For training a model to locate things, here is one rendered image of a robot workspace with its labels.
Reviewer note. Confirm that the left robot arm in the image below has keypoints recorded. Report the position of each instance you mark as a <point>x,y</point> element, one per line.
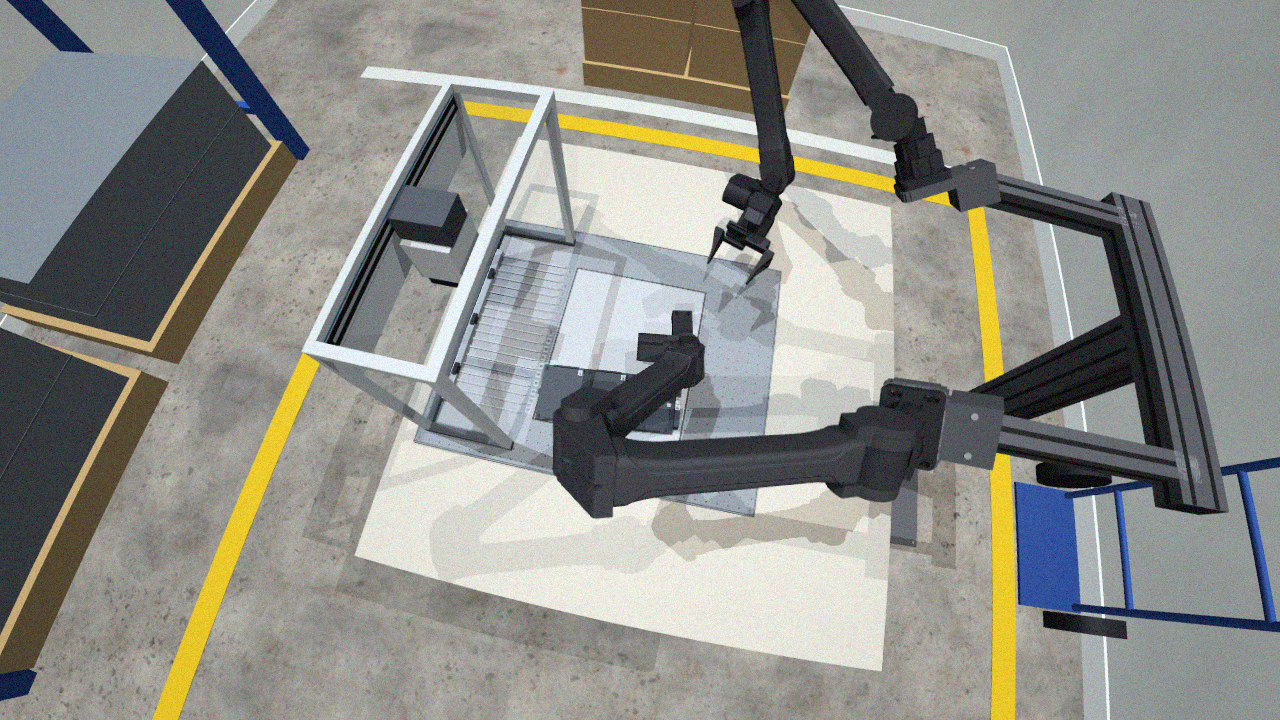
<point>589,438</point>

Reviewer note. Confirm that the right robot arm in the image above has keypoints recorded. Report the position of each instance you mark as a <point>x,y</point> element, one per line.
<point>893,114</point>

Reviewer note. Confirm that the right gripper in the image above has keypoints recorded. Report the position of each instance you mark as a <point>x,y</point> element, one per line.
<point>756,241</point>

